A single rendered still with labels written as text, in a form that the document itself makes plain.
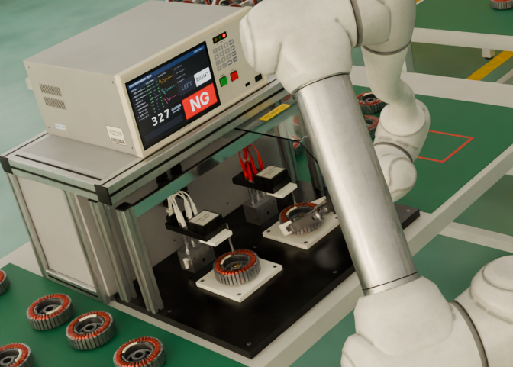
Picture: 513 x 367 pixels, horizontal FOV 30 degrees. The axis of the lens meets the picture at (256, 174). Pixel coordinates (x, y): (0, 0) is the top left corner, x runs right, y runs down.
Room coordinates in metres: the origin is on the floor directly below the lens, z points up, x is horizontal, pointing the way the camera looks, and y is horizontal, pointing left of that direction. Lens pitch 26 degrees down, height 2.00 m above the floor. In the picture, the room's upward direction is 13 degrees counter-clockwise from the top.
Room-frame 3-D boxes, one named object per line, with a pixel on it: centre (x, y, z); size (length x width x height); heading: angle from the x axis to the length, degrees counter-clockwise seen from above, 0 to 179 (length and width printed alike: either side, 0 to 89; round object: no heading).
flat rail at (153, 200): (2.12, 0.07, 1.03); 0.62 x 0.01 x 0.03; 131
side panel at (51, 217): (2.13, 0.51, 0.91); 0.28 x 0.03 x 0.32; 41
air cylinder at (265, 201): (2.23, 0.01, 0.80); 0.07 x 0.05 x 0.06; 131
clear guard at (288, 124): (2.17, -0.13, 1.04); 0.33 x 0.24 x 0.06; 41
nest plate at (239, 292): (1.96, 0.10, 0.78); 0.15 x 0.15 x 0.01; 41
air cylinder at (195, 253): (2.07, 0.19, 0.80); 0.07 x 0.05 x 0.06; 131
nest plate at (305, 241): (2.12, -0.09, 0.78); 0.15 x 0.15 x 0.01; 41
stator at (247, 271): (1.96, 0.10, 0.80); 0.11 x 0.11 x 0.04
